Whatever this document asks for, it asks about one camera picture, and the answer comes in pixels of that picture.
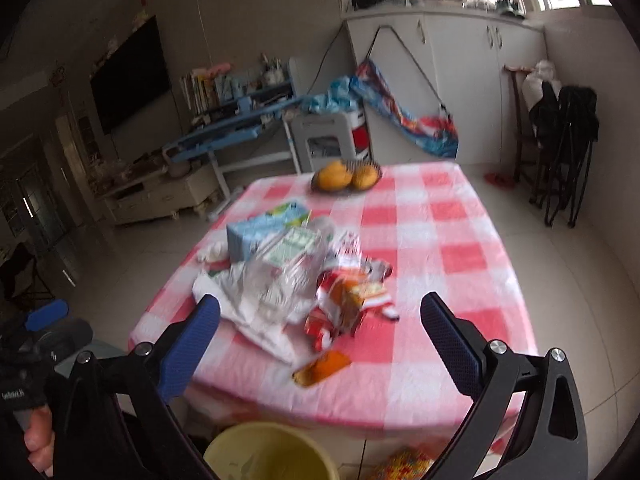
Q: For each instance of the yellow mango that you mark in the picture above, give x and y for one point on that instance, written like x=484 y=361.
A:
x=334 y=177
x=365 y=176

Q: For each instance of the blue white study desk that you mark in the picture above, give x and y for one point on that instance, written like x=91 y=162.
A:
x=257 y=113

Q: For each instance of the white plastic stool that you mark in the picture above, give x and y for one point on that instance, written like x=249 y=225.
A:
x=319 y=139

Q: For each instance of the blue milk carton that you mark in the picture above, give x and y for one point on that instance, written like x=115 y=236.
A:
x=245 y=236

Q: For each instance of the light blue plastic bag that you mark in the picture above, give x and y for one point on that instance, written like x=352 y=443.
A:
x=339 y=98

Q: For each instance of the clear plastic bag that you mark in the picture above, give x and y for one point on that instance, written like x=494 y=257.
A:
x=281 y=278

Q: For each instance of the wooden chair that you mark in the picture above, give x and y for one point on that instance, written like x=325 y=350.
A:
x=526 y=153

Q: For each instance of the orange peel piece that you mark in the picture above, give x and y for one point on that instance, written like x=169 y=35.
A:
x=321 y=368

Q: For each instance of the red orange snack bag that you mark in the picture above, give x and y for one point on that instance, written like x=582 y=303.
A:
x=350 y=287

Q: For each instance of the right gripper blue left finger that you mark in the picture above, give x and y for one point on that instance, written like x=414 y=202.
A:
x=182 y=346

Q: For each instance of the right yellow mango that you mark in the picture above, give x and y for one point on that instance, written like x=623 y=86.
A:
x=365 y=176

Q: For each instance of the white wall cabinet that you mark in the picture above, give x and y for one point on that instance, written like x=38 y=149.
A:
x=433 y=56

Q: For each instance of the colourful hanging bag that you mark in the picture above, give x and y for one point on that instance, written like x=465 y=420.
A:
x=434 y=134

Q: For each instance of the person's left hand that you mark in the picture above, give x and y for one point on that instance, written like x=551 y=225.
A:
x=39 y=440

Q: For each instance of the pink white checkered tablecloth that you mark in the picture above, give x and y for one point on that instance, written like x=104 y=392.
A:
x=428 y=223

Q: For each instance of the row of books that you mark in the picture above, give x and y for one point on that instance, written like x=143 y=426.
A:
x=199 y=90

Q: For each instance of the white sack on chair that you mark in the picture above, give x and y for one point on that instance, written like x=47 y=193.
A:
x=544 y=71

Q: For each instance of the black wall television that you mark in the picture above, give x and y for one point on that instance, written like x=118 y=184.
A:
x=132 y=78

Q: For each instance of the yellow plastic basin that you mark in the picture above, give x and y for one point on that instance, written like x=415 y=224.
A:
x=265 y=451

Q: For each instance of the left yellow mango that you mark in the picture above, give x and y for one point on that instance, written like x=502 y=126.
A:
x=334 y=177

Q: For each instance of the white TV cabinet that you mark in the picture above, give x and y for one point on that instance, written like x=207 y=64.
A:
x=162 y=193

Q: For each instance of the colourful slipper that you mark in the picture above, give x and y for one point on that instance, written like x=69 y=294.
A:
x=404 y=464

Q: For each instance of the white plastic bag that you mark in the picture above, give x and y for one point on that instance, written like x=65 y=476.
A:
x=262 y=325

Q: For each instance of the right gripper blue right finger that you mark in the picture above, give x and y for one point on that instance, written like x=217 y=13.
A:
x=457 y=342

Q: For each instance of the small white crumpled tissue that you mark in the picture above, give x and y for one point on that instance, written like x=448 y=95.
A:
x=215 y=252

